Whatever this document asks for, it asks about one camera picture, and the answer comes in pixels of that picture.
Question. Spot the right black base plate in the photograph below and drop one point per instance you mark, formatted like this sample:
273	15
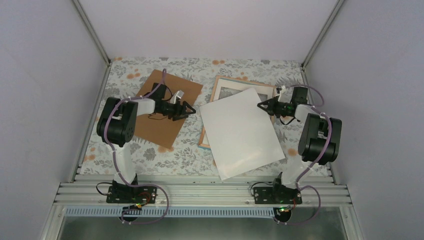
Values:
267	195

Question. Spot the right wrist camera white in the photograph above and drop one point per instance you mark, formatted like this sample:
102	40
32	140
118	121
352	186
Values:
280	90

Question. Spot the slotted cable duct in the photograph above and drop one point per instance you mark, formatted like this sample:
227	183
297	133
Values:
171	212

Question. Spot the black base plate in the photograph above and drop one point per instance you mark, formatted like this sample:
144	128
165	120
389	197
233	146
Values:
123	194
267	195

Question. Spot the aluminium mounting rail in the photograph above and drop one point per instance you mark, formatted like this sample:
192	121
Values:
197	191

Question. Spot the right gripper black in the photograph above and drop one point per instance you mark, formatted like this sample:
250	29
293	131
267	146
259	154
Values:
268	102

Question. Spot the floral table mat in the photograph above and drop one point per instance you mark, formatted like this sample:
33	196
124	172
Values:
185	157

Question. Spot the brown backing board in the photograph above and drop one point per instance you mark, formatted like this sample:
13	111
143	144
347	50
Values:
157	128

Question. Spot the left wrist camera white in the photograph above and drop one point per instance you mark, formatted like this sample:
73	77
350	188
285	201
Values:
176	97

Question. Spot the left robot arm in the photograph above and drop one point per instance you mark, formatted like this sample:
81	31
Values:
117	124

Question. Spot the wooden picture frame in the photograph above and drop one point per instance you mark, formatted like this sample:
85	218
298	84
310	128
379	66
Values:
227	86

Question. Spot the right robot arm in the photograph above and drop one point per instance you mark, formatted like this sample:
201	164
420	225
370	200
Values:
319	142

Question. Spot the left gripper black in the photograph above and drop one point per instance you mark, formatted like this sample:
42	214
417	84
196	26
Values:
178	112

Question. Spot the sunflower photo print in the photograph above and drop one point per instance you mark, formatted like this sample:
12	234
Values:
261	149

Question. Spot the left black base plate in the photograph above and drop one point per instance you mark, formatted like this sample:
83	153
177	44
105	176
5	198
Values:
123	194

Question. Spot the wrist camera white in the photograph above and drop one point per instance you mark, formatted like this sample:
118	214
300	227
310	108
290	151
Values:
280	90
176	97

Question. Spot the white mat board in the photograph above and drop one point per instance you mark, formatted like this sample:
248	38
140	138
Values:
231	113

